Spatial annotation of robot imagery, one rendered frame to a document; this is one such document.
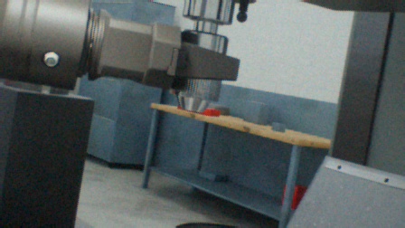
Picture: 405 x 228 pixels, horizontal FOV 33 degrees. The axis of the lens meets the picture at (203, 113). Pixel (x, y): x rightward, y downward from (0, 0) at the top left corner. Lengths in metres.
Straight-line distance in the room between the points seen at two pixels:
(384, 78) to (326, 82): 5.34
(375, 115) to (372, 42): 0.10
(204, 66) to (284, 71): 6.11
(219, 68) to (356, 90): 0.40
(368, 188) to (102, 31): 0.47
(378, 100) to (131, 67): 0.46
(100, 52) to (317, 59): 5.86
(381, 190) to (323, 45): 5.50
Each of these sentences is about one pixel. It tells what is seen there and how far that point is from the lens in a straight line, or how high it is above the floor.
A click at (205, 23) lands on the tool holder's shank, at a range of 0.63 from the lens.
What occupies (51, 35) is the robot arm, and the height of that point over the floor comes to 1.24.
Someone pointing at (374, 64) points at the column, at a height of 1.28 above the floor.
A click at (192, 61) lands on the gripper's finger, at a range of 0.60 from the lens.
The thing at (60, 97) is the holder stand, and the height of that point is 1.17.
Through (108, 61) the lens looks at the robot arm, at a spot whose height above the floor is 1.23.
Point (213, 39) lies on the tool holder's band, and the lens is 0.61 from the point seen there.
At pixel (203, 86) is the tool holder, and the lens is 0.61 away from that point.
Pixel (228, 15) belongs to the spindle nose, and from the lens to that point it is 0.62.
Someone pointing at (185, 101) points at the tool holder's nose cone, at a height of 1.20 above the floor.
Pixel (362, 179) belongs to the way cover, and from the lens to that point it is 0.95.
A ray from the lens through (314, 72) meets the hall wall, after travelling 6.42.
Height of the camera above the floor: 1.23
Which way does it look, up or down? 3 degrees down
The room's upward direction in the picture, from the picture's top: 10 degrees clockwise
